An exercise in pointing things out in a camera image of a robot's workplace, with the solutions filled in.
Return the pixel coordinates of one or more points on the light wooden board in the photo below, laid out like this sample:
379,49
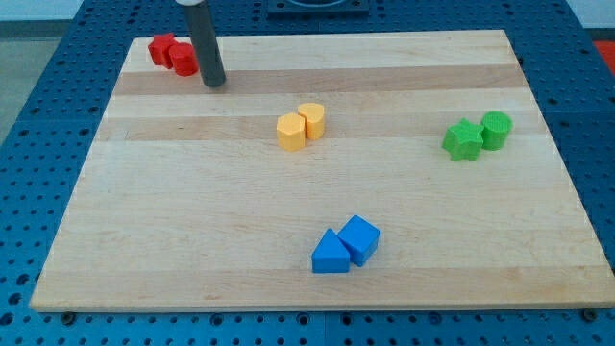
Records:
186,202

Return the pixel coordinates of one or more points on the green star block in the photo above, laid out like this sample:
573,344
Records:
463,140

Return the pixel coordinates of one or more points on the blue cube block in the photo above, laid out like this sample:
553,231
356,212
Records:
361,239

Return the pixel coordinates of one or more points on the green cylinder block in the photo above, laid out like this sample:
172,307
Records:
496,127

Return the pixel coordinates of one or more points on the yellow hexagon block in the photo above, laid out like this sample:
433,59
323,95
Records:
291,132

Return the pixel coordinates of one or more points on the red star block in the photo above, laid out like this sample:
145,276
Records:
159,49

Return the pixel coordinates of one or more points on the grey cylindrical robot arm stick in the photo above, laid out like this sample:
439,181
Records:
203,38

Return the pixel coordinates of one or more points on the blue triangle block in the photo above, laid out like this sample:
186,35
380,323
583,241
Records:
330,255

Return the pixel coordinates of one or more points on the yellow heart block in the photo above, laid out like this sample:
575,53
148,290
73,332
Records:
314,115

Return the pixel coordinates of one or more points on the red cylinder block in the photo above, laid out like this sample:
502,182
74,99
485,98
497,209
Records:
183,59

